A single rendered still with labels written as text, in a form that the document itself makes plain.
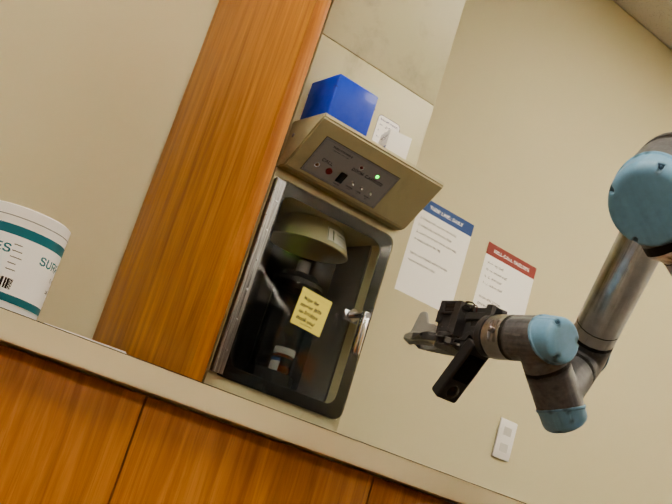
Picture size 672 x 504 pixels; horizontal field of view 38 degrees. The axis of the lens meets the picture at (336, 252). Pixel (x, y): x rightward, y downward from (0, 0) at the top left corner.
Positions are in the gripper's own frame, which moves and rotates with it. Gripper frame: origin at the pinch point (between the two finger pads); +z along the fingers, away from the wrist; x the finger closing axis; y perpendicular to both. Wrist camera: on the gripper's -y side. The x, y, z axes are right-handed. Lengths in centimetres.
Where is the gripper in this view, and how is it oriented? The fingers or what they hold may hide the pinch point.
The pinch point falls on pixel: (413, 343)
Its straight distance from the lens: 177.8
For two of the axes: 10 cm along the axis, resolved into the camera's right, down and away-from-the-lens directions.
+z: -5.8, 0.4, 8.1
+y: 2.9, -9.2, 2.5
